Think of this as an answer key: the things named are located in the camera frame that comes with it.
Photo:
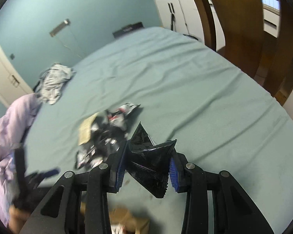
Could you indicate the black white snack packet top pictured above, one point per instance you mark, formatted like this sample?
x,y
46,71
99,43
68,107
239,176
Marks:
x,y
127,109

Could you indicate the grey crumpled clothing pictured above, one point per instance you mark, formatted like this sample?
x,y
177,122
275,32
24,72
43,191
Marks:
x,y
51,81

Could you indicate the metal wall bracket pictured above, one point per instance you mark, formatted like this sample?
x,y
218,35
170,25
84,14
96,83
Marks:
x,y
60,27

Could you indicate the black box behind bed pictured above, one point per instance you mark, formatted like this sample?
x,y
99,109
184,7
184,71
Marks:
x,y
127,29

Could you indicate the lilac duvet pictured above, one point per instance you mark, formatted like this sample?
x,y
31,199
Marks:
x,y
13,124

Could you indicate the person's left hand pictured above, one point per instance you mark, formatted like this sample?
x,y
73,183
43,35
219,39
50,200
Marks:
x,y
17,219

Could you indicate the black white snack packet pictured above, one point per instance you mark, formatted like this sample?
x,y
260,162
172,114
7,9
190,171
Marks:
x,y
127,109
87,159

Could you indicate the brown wooden chair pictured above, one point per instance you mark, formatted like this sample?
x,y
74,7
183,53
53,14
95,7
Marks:
x,y
242,22

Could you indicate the cardboard box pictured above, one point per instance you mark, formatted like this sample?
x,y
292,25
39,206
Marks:
x,y
116,220

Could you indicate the teal bed sheet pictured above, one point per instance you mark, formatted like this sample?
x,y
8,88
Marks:
x,y
220,118

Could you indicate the beige snack packet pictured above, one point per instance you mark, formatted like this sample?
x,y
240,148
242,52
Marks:
x,y
85,129

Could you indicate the white door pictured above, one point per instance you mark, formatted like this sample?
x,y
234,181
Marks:
x,y
12,85

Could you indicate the white cabinet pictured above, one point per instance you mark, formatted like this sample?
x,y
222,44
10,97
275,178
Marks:
x,y
181,16

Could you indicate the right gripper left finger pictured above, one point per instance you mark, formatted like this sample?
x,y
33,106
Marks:
x,y
77,203

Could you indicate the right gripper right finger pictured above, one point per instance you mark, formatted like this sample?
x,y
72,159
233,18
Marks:
x,y
233,209

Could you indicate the black glossy snack packet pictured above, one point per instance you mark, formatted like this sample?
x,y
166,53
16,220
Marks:
x,y
148,163

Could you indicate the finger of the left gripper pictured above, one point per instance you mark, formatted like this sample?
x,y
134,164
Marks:
x,y
42,174

